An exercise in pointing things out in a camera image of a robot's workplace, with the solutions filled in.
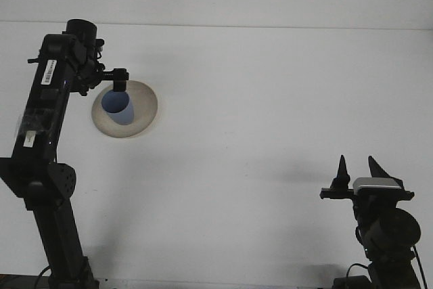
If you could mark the pale blue cup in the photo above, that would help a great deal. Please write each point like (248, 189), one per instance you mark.
(118, 109)

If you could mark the pale round plate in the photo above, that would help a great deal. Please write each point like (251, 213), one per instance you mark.
(145, 109)

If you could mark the grey camera box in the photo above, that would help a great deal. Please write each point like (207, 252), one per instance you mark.
(377, 184)

